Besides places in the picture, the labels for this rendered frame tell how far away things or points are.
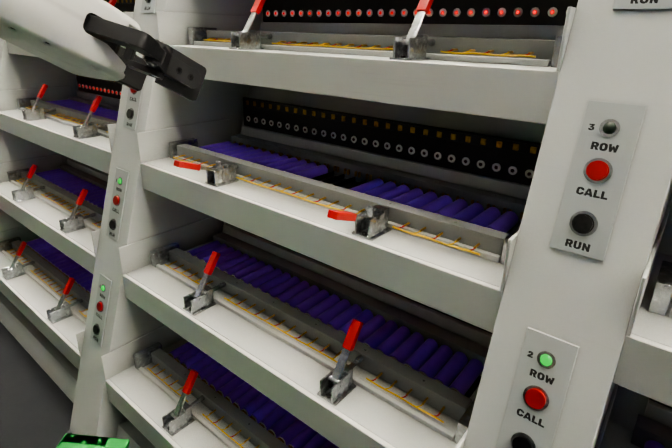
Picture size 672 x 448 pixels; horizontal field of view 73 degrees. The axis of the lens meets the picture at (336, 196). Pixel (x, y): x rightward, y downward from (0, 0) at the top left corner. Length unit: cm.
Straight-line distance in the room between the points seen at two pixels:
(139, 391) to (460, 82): 72
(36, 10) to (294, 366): 46
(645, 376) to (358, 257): 27
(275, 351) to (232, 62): 40
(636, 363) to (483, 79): 26
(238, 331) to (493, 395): 36
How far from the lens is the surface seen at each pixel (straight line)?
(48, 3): 38
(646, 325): 45
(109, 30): 38
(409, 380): 57
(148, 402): 88
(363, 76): 52
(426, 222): 51
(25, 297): 127
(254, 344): 65
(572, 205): 42
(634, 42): 44
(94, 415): 100
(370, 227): 50
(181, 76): 42
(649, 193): 41
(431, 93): 48
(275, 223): 58
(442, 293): 47
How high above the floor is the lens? 63
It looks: 6 degrees down
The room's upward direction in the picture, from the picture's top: 12 degrees clockwise
